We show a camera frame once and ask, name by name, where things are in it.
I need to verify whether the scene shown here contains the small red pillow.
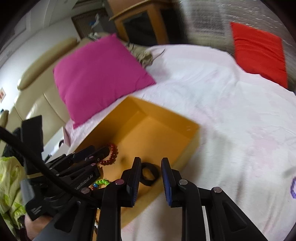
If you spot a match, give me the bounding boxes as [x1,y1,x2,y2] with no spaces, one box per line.
[230,22,288,88]

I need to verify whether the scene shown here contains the person's left hand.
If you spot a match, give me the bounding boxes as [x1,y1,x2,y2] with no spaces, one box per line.
[25,214,53,240]

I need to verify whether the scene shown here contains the multicolour bead bracelet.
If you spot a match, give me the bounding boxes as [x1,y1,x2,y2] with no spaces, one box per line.
[92,178,112,189]

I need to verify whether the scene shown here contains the black hair tie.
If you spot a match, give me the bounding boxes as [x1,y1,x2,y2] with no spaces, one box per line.
[139,162,160,187]

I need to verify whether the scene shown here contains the beige drawstring pouch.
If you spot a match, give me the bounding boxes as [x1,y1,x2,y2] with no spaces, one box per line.
[125,42,165,68]

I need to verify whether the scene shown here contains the red bead bracelet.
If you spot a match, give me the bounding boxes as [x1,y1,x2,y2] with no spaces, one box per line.
[99,143,119,166]

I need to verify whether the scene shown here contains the white tray box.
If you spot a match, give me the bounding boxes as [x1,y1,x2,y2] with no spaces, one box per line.
[42,127,70,163]

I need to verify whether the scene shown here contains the orange cardboard box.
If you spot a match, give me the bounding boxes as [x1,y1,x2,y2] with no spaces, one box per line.
[69,96,201,229]

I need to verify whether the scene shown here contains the wooden cabinet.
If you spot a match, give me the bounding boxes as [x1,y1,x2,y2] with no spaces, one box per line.
[108,1,187,46]

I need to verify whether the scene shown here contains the silver foil insulation mat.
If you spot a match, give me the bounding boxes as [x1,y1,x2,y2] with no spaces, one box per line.
[182,0,296,61]

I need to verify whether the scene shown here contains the magenta pillow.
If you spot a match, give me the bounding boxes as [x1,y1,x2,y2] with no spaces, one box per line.
[53,35,156,128]

